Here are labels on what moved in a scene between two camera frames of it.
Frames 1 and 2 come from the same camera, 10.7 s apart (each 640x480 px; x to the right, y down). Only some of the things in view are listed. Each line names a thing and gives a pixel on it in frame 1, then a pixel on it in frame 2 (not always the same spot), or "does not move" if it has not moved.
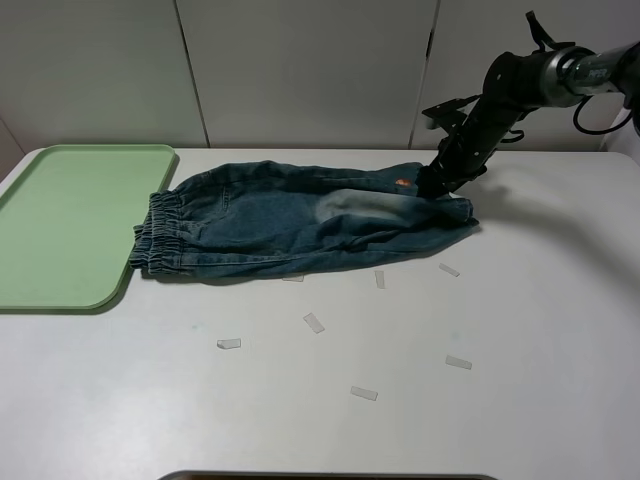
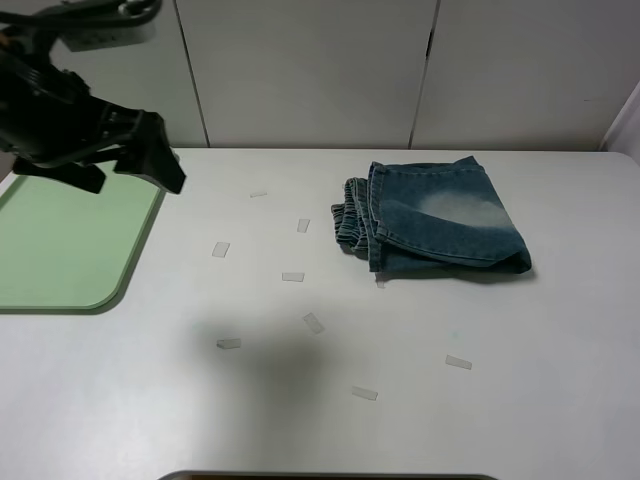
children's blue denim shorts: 233,218 → 448,216
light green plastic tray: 67,221 does not move
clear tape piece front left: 228,343 does not move
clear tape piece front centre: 366,394 does not move
